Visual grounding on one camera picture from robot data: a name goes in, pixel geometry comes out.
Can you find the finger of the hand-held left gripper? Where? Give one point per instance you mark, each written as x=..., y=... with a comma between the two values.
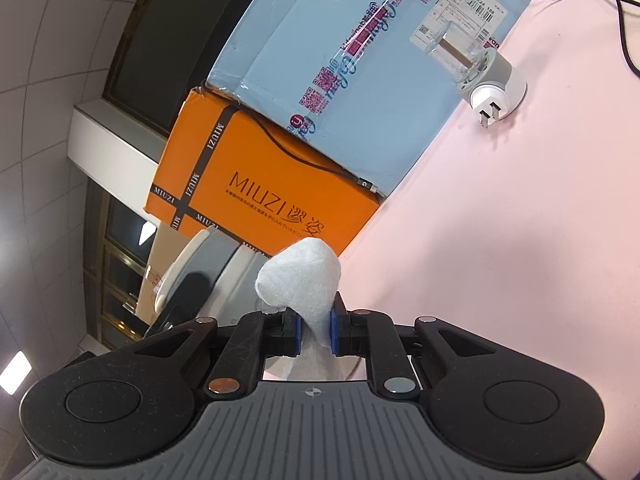
x=187, y=292

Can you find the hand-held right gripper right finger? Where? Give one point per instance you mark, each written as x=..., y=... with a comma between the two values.
x=333, y=334

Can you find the ceiling light panel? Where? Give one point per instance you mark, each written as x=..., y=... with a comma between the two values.
x=15, y=373

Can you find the gold framed window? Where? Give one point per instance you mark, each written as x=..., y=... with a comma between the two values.
x=120, y=270

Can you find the blue taped cardboard box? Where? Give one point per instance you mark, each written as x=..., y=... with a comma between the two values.
x=400, y=125

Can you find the brown cardboard box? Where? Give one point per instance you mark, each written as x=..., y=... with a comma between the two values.
x=156, y=260

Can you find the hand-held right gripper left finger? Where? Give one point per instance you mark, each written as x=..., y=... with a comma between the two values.
x=298, y=334

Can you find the grey and white round container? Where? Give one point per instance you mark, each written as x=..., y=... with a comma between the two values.
x=222, y=265

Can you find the white window ledge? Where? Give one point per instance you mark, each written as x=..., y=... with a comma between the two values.
x=115, y=140

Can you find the orange cardboard box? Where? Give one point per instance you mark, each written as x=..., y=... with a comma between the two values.
x=250, y=160

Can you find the white cleaning cloth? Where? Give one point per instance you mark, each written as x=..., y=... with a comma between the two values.
x=300, y=275

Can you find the dark window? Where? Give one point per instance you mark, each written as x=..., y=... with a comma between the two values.
x=190, y=35

